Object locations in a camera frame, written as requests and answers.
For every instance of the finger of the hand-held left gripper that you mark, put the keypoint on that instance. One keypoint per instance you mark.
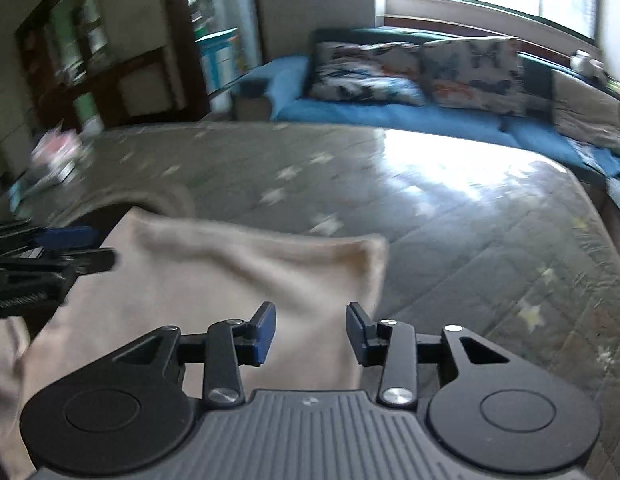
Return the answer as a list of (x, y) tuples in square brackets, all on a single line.
[(85, 260), (65, 236)]

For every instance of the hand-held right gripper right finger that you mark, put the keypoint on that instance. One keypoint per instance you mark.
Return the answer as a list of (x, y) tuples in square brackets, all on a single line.
[(356, 336)]

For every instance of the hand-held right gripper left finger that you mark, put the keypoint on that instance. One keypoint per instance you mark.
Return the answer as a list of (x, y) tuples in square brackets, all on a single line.
[(264, 335)]

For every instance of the beige cloth garment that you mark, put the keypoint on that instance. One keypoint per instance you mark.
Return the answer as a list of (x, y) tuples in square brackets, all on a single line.
[(215, 275)]

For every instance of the pile of small clutter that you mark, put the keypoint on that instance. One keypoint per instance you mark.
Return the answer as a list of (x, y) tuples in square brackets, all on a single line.
[(57, 155)]

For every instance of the dark wooden bookshelf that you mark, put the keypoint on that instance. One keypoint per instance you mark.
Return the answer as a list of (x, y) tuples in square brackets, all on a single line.
[(125, 75)]

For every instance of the blue sofa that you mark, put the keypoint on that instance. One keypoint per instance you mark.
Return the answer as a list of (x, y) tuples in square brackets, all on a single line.
[(390, 112)]

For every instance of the cardboard box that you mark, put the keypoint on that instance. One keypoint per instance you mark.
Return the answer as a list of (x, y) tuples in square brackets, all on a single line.
[(252, 106)]

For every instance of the blue and white box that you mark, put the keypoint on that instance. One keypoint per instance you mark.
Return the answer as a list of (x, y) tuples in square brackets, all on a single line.
[(222, 60)]

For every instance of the butterfly print cushion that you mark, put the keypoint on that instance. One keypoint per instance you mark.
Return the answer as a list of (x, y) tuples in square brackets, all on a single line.
[(472, 75), (365, 72)]

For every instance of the grey cushion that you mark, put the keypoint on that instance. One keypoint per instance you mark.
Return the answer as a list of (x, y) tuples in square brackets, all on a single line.
[(585, 110)]

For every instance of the white jar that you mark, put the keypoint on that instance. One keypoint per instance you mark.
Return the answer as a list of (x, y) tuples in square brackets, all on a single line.
[(585, 62)]

